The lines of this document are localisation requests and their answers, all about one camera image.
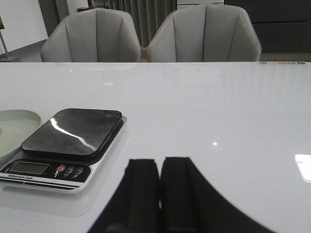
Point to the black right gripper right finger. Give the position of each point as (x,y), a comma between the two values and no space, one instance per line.
(190,204)

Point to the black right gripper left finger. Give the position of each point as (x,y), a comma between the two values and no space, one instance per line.
(134,206)

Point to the digital kitchen scale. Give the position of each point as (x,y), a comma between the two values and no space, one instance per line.
(64,154)

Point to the pale green plate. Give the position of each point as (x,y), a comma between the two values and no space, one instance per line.
(15,127)

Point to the grey chair right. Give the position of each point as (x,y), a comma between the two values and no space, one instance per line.
(205,33)

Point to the grey chair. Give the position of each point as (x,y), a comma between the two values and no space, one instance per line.
(96,35)
(205,33)

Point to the grey chair left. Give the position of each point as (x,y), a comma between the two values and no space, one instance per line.
(96,35)

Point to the grey curtain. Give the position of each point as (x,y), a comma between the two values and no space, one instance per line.
(147,15)

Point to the sign stand with metal pole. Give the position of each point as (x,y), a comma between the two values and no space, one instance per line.
(7,57)

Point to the dark cabinet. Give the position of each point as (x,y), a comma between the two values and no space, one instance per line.
(282,26)

